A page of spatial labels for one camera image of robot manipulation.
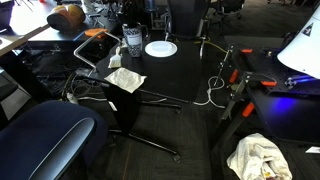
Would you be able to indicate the flat orange object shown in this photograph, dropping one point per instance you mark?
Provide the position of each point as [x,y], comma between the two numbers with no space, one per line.
[96,32]

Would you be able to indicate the white power adapter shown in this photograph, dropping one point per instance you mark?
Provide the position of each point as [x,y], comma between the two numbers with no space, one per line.
[71,98]

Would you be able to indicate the black high-back chair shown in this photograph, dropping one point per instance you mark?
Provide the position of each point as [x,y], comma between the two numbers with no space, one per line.
[186,16]

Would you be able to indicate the wooden paintbrush with pale bristles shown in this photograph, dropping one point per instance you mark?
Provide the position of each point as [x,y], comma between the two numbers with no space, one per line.
[115,61]

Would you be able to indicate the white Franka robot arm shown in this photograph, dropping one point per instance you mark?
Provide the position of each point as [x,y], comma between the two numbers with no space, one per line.
[300,53]

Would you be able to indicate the orange and black bar clamp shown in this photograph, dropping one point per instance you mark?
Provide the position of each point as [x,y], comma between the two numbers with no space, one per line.
[233,76]
[248,109]

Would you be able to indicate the black desk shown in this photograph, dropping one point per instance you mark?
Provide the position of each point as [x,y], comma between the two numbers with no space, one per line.
[60,36]

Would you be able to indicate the black table base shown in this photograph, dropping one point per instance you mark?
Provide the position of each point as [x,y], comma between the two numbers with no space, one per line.
[125,110]

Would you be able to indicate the white crumpled cloth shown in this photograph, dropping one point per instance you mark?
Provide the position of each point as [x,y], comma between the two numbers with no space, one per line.
[253,156]

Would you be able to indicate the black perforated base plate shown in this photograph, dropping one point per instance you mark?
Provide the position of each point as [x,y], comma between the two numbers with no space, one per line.
[263,66]

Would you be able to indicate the white round plate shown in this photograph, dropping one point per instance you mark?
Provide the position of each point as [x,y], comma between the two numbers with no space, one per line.
[161,49]

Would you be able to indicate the light wooden desk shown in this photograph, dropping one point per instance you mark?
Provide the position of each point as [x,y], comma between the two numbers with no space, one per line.
[23,23]

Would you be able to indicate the crumpled white napkin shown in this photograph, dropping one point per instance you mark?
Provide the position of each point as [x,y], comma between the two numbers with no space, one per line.
[125,80]

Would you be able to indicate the mesh office chair blue seat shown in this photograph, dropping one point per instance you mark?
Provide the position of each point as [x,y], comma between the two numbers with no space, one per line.
[43,133]

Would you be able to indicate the black speckled mug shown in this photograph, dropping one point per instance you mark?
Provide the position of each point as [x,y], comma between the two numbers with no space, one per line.
[133,41]

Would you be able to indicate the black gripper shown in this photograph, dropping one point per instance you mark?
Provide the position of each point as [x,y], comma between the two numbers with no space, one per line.
[134,10]

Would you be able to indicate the white paper sheet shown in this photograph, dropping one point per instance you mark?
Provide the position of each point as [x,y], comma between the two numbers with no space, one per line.
[313,150]

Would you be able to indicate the brown and yellow bag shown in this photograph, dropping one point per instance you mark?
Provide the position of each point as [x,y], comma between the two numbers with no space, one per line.
[65,18]

